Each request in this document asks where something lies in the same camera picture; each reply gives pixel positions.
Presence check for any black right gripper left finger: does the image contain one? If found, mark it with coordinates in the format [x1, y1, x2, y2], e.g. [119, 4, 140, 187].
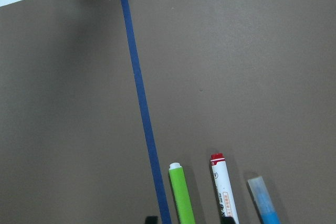
[145, 216, 159, 224]

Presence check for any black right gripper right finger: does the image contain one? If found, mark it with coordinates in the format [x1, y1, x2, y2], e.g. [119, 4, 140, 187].
[220, 217, 235, 224]

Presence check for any red marker pen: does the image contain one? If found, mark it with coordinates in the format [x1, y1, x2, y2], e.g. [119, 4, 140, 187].
[210, 153, 239, 223]

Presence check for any blue marker pen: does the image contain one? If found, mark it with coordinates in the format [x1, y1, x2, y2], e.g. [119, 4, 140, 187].
[248, 176, 280, 224]

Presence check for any green highlighter pen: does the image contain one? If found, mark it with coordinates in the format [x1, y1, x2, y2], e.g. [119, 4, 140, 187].
[169, 162, 196, 224]

